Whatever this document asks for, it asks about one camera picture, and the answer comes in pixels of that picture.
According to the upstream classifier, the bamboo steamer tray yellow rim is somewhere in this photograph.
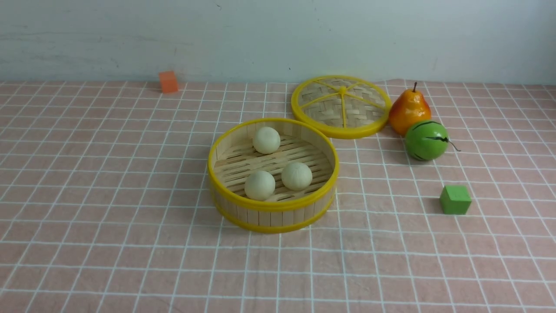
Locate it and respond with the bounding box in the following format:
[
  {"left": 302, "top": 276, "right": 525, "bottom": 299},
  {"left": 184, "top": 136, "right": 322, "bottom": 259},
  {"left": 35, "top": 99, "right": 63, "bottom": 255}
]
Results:
[{"left": 207, "top": 118, "right": 339, "bottom": 233}]

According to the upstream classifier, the green cube block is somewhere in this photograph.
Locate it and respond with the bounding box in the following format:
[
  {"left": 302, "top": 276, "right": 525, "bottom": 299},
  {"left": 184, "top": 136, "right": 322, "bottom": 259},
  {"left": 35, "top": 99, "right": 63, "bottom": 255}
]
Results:
[{"left": 440, "top": 185, "right": 472, "bottom": 215}]

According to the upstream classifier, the pink checked tablecloth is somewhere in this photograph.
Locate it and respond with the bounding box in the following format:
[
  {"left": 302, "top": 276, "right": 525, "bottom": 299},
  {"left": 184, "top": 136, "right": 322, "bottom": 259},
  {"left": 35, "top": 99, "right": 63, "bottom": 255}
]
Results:
[{"left": 0, "top": 81, "right": 556, "bottom": 313}]

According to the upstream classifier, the orange yellow toy pear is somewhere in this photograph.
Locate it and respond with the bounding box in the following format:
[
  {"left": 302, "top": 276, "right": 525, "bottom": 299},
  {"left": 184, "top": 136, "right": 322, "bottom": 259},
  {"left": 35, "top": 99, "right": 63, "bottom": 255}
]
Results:
[{"left": 388, "top": 81, "right": 431, "bottom": 137}]

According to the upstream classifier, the orange cube block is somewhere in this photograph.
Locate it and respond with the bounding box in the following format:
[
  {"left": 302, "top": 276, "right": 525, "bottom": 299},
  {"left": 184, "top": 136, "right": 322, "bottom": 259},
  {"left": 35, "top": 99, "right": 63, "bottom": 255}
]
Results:
[{"left": 159, "top": 70, "right": 179, "bottom": 94}]

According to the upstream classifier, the bamboo steamer lid yellow rim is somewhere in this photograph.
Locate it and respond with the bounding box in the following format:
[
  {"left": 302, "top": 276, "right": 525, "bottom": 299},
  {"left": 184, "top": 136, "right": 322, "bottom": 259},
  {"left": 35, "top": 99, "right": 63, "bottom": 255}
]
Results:
[{"left": 291, "top": 75, "right": 392, "bottom": 140}]

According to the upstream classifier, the green toy watermelon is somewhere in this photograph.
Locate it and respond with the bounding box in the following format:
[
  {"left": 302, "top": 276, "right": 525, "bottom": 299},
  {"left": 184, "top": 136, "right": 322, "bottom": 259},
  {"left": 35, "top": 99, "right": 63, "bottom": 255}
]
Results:
[{"left": 405, "top": 120, "right": 461, "bottom": 162}]

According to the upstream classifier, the white bun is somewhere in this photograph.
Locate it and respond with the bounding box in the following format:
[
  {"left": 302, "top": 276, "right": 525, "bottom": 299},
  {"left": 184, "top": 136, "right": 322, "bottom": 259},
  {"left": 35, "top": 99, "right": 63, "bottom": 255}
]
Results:
[
  {"left": 252, "top": 127, "right": 281, "bottom": 154},
  {"left": 281, "top": 162, "right": 313, "bottom": 191},
  {"left": 244, "top": 171, "right": 275, "bottom": 201}
]

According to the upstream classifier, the white bun front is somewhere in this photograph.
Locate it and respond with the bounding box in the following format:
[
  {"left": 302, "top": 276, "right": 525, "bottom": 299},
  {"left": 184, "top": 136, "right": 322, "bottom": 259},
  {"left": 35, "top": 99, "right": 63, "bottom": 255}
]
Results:
[{"left": 252, "top": 127, "right": 281, "bottom": 154}]

